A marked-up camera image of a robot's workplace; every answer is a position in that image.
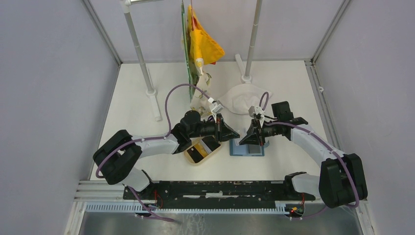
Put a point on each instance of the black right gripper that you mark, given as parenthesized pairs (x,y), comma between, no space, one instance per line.
(253,134)

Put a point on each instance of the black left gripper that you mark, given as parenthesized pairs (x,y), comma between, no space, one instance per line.
(222,132)

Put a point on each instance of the blue leather card holder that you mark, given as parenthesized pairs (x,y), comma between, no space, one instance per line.
(247,150)

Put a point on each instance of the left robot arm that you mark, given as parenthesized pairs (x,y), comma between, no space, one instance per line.
(117,157)

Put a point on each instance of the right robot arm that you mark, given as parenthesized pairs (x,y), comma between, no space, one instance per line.
(341,181)

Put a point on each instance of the beige oval tray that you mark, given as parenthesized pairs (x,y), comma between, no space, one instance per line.
(198,146)

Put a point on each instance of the white crumpled cloth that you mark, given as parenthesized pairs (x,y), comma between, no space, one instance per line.
(240,98)

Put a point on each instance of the dinosaur print hanging cloth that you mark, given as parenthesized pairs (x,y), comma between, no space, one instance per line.
(201,80)

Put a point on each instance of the right rack pole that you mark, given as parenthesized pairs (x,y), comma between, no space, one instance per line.
(245,69)

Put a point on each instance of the rack pole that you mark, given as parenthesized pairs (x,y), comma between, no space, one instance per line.
(151,92)
(245,69)

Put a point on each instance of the yellow hanging cloth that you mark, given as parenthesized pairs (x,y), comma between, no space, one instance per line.
(204,50)

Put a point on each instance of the green clothes hanger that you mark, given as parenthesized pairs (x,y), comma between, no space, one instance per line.
(185,43)

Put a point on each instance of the left rack pole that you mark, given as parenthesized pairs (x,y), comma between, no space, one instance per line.
(151,92)

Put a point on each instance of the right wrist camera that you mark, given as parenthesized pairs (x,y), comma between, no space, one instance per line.
(256,112)

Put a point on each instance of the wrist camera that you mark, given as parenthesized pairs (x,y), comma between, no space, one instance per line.
(256,112)
(215,107)

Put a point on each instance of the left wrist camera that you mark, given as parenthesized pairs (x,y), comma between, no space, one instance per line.
(215,107)

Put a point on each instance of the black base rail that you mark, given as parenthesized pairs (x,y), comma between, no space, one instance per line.
(220,194)

